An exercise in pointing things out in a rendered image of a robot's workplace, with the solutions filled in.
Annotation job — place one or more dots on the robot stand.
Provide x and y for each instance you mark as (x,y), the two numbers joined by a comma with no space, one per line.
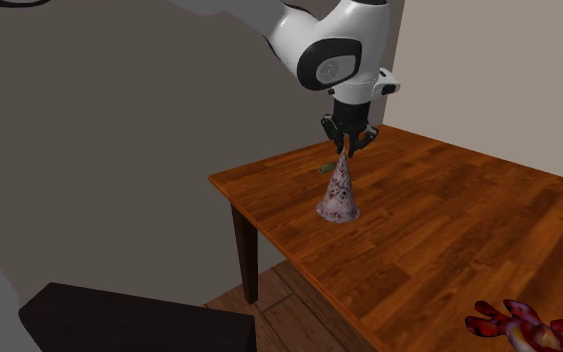
(139,322)

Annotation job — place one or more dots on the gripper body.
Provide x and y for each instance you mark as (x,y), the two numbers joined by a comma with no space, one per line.
(351,117)

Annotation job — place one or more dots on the mottled white and red cone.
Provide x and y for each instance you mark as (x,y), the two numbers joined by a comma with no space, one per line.
(338,197)

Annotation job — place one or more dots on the wooden table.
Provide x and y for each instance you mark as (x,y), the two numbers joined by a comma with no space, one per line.
(446,229)

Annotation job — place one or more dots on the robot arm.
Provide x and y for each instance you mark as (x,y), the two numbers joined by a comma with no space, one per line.
(349,34)

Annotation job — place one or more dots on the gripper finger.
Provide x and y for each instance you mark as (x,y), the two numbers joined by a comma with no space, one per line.
(368,135)
(330,126)

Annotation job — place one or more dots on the red and yellow figure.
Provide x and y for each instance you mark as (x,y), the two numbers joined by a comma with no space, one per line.
(524,329)

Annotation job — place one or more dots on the small green cylinder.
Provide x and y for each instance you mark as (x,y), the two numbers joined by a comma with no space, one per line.
(326,168)

